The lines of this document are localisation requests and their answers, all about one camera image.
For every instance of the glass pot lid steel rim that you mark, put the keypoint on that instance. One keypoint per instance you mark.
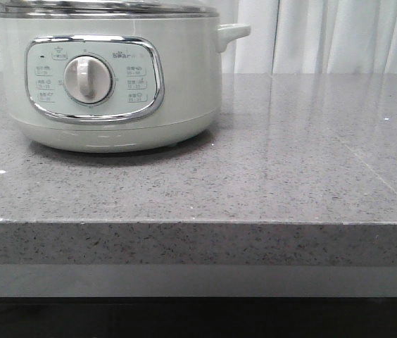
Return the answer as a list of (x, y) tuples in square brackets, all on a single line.
[(180, 8)]

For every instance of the pale green electric cooking pot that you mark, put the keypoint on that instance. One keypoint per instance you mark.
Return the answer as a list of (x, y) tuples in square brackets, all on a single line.
[(108, 83)]

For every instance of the white curtain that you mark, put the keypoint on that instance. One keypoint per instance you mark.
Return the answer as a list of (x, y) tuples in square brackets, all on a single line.
[(310, 37)]

